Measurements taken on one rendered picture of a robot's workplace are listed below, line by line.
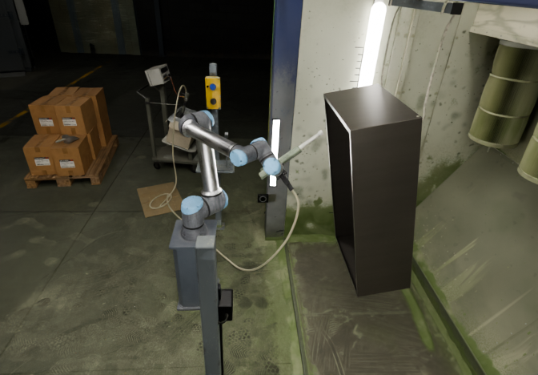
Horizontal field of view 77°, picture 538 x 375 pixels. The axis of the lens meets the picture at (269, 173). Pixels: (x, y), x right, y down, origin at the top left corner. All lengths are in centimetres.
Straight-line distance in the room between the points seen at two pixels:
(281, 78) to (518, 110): 165
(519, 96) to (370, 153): 136
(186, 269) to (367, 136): 158
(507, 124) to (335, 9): 145
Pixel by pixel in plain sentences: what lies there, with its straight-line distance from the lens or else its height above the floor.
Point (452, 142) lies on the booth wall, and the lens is 338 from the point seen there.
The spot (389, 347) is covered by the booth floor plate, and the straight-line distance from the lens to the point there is 281.
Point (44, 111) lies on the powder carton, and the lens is 487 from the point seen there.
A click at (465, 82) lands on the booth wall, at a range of 321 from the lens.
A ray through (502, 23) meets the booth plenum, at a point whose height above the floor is 206.
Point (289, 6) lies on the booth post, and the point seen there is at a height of 210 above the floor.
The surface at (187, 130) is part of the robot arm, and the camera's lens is 212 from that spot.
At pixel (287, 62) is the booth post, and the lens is 268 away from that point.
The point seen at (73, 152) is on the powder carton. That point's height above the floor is 44.
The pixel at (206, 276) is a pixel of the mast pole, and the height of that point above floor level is 154.
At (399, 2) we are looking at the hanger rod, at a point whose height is 217.
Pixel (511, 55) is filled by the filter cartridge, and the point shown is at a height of 188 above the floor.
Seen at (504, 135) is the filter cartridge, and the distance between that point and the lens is 295.
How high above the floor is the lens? 224
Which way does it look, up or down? 29 degrees down
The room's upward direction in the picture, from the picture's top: 3 degrees clockwise
